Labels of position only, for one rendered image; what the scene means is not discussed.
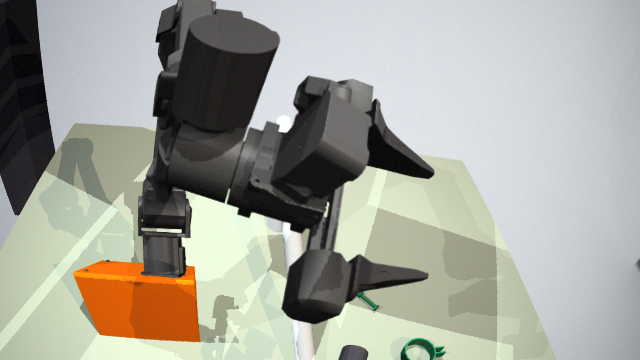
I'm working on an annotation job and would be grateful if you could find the white cylinder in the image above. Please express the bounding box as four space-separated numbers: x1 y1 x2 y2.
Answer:
276 116 316 360

